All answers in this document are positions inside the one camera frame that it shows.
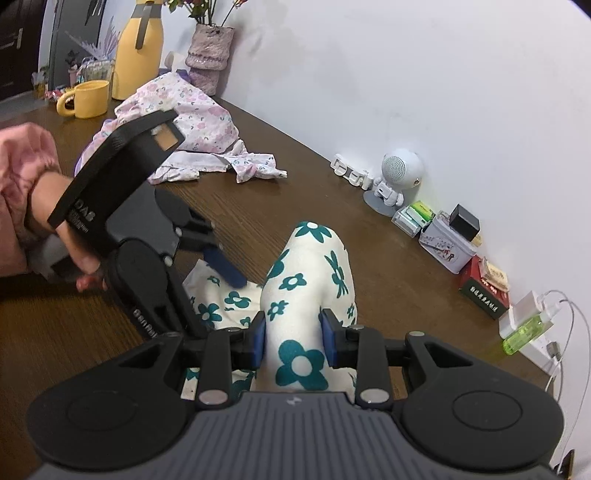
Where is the yellow thermos jug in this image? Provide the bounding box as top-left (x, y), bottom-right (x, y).
top-left (112, 0), bottom-right (166, 101)

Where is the small beige cardboard box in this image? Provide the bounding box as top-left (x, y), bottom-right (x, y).
top-left (480, 257), bottom-right (509, 292)

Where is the dark door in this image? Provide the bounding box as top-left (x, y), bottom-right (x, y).
top-left (0, 0), bottom-right (47, 103)

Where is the white robot-shaped speaker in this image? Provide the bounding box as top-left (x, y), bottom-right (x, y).
top-left (363, 148), bottom-right (424, 217)

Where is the white charging cable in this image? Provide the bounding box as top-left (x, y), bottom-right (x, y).
top-left (540, 290), bottom-right (583, 402)

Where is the yellow mug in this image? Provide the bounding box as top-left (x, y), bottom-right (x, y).
top-left (56, 80), bottom-right (110, 119)

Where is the purple knitted vase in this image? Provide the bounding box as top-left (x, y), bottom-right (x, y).
top-left (185, 23), bottom-right (235, 97)

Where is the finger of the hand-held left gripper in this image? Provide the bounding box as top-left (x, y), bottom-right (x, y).
top-left (173, 205), bottom-right (249, 289)
top-left (163, 264), bottom-right (212, 340)

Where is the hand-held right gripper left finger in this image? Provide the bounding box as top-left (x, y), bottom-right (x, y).
top-left (117, 310), bottom-right (269, 411)

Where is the person's left hand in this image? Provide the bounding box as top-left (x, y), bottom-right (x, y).
top-left (55, 228), bottom-right (110, 293)

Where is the green battery pack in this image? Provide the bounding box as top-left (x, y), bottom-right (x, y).
top-left (392, 200), bottom-right (435, 238)

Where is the grey cabinet with plant print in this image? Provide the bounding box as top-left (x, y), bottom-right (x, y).
top-left (48, 0), bottom-right (125, 88)

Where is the purple floral garment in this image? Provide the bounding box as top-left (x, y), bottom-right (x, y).
top-left (74, 73), bottom-right (288, 184)

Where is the green liquid bottle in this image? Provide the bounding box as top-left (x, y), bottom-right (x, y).
top-left (502, 314), bottom-right (555, 356)

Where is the glass jar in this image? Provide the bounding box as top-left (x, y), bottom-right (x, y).
top-left (78, 58), bottom-right (115, 86)

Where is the person's left forearm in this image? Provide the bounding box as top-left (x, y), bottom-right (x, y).
top-left (0, 122), bottom-right (77, 278)

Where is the cream teal-flowered garment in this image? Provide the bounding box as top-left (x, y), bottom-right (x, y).
top-left (180, 222), bottom-right (360, 402)

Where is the white printed tin box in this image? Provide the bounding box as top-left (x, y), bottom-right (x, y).
top-left (419, 211), bottom-right (478, 274)

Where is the red box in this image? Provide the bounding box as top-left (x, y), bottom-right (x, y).
top-left (458, 255), bottom-right (512, 320)

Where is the small black box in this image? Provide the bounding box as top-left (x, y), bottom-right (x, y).
top-left (449, 204), bottom-right (481, 241)

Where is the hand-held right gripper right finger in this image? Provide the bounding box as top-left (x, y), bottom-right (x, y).
top-left (320, 308), bottom-right (476, 411)

